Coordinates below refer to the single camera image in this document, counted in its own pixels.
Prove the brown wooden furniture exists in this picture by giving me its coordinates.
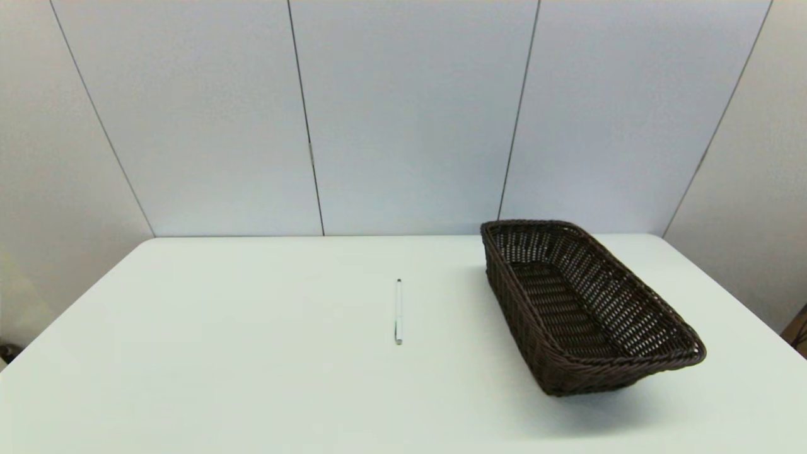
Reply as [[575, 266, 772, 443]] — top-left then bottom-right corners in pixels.
[[781, 303, 807, 358]]

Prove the dark brown wicker basket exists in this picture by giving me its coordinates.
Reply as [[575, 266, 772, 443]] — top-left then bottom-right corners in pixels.
[[480, 219, 707, 397]]

